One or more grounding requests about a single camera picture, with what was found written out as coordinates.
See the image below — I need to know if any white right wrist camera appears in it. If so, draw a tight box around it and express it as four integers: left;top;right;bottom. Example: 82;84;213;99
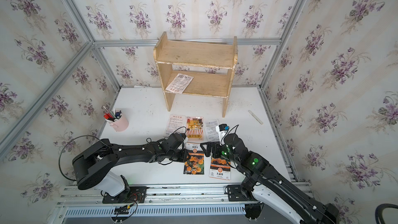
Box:
216;124;230;145

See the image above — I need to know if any white text seed bag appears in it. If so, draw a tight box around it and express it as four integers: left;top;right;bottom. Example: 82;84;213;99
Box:
204;119;219;142

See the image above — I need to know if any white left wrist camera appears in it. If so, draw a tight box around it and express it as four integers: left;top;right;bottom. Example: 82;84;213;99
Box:
168;133;187;147

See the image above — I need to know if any white lower-shelf seed bag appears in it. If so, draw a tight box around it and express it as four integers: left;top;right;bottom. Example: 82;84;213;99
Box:
165;73;194;94

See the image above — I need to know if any white stick on table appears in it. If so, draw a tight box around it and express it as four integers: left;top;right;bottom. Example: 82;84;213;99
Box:
248;110;263;125

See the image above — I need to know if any pink pen cup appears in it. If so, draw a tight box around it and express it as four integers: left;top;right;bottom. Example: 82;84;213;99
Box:
102;106;129;132

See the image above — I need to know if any wooden two-tier shelf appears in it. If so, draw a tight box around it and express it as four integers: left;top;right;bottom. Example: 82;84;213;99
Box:
153;32;238;117

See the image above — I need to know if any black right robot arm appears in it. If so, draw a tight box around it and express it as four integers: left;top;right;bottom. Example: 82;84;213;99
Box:
201;133;340;224

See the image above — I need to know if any white barcode seed bag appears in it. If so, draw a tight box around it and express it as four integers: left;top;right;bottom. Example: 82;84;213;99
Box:
164;114;187;137

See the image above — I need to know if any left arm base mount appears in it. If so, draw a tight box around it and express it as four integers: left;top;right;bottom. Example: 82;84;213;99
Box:
102;175;148;204

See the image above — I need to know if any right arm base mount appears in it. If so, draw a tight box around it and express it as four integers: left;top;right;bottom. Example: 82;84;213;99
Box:
224;185;262;203

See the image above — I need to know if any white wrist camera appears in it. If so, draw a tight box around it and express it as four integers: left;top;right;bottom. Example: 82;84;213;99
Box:
216;124;230;145
168;133;187;147

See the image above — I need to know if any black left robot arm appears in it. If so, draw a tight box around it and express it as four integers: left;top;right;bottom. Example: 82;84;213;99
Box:
72;133;188;197

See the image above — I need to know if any dark marigold seed bag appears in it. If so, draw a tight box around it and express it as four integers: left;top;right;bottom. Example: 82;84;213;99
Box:
183;142;205;175

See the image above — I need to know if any orange marigold seed bag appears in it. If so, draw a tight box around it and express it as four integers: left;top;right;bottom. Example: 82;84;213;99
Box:
209;157;231;180

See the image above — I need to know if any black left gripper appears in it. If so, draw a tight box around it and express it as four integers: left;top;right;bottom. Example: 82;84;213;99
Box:
166;149;194;164

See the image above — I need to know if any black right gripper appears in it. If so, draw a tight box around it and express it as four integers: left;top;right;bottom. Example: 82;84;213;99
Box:
199;139;240;167

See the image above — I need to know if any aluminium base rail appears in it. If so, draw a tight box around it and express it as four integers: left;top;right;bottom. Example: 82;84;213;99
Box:
55;183;315;218

